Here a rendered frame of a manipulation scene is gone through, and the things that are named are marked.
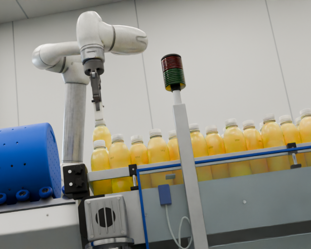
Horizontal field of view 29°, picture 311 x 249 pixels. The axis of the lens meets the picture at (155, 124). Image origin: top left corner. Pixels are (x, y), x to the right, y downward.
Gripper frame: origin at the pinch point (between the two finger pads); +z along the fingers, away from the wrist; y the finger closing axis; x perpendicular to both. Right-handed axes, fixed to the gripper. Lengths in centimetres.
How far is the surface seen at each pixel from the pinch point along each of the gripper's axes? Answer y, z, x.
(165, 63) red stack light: 40.2, 2.5, 24.3
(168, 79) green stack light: 40.4, 7.8, 24.6
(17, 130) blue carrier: 12.6, 7.1, -27.3
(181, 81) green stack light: 40, 9, 28
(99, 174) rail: 22.9, 29.1, -0.1
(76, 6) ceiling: -271, -213, -29
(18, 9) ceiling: -264, -213, -81
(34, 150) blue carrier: 16.4, 16.2, -21.2
